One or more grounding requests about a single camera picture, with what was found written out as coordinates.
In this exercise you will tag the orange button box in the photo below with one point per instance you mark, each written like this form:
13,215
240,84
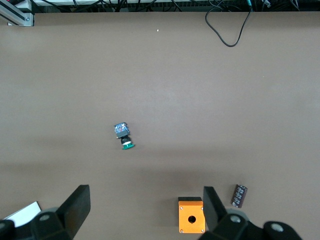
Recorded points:
191,210

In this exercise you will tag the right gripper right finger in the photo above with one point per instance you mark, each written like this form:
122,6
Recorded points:
215,215

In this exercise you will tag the aluminium profile with bracket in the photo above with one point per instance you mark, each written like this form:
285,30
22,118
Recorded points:
17,16

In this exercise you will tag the green push button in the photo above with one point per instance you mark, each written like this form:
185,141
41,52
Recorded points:
123,133

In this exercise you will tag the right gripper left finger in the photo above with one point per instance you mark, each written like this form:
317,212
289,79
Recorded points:
75,212

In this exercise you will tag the white drawer cabinet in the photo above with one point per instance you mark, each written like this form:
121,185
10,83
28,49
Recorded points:
25,212

